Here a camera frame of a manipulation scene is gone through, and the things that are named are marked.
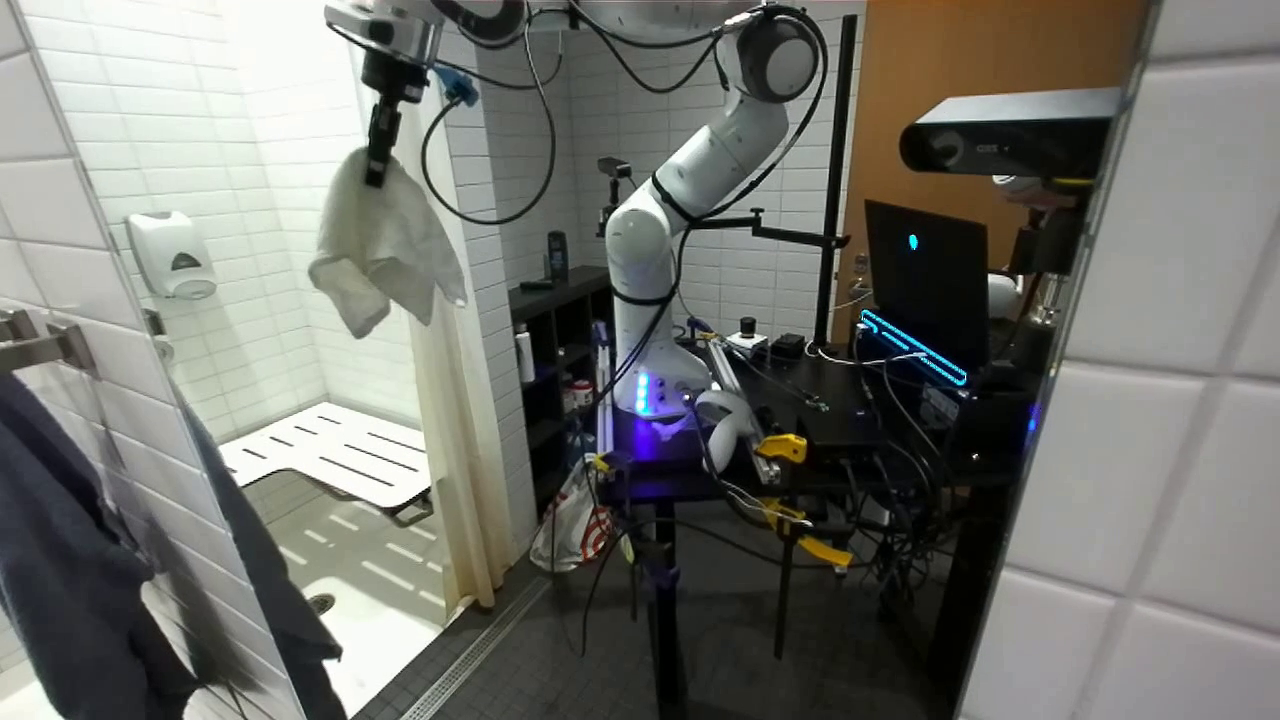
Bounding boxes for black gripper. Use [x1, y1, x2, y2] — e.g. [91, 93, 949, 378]
[358, 50, 436, 192]

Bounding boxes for white face towel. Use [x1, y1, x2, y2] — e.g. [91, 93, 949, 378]
[306, 142, 473, 340]

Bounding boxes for blue bath towel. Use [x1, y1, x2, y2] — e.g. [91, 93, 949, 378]
[0, 359, 354, 720]

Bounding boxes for small black canister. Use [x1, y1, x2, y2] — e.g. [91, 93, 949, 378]
[541, 229, 577, 289]

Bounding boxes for white soap dispenser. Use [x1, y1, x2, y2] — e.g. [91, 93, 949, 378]
[126, 209, 222, 305]

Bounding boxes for white shower curtain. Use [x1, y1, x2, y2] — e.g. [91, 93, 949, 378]
[396, 0, 541, 622]

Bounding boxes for white bottle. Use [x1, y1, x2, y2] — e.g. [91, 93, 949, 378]
[513, 319, 541, 391]

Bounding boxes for black shelf unit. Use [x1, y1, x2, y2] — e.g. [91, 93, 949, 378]
[505, 265, 622, 521]

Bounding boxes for white slotted shower seat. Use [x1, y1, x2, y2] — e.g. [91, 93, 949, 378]
[218, 396, 440, 521]

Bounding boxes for small black white device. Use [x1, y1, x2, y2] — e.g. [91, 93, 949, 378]
[725, 313, 771, 370]

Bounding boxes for white red plastic bag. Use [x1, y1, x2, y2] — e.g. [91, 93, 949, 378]
[529, 455, 639, 579]

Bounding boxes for white VR controller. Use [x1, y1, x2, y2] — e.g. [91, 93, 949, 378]
[698, 385, 769, 477]

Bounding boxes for black vertical pole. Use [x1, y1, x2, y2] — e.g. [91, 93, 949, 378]
[808, 14, 861, 354]

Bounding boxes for yellow clamp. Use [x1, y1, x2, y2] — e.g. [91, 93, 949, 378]
[754, 493, 861, 579]
[747, 430, 816, 474]

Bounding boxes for black equipment table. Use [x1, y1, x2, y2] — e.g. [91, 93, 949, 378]
[716, 336, 1035, 720]

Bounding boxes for black laptop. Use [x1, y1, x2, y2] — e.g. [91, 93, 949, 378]
[856, 195, 998, 396]

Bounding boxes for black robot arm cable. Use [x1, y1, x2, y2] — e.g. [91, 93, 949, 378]
[415, 0, 569, 229]

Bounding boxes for metal wall hook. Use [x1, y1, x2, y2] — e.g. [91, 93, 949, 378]
[0, 305, 99, 380]

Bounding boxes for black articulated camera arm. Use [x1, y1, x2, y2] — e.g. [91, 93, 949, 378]
[686, 199, 853, 256]

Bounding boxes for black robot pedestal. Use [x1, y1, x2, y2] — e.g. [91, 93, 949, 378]
[597, 448, 734, 720]

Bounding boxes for black bar camera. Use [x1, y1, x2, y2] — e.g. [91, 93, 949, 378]
[897, 86, 1128, 186]

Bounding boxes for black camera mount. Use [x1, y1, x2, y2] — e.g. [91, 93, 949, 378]
[999, 172, 1093, 289]

